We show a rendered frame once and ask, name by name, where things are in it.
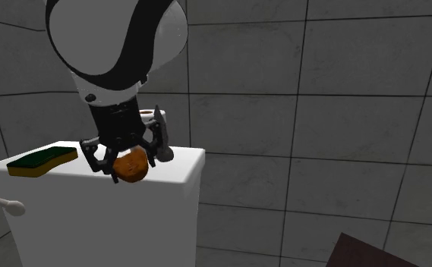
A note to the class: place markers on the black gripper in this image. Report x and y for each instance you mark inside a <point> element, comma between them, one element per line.
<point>117,122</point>

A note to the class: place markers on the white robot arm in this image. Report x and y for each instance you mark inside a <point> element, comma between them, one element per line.
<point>89,37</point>

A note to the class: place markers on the green and yellow sponge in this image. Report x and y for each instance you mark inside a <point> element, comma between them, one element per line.
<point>40,161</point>

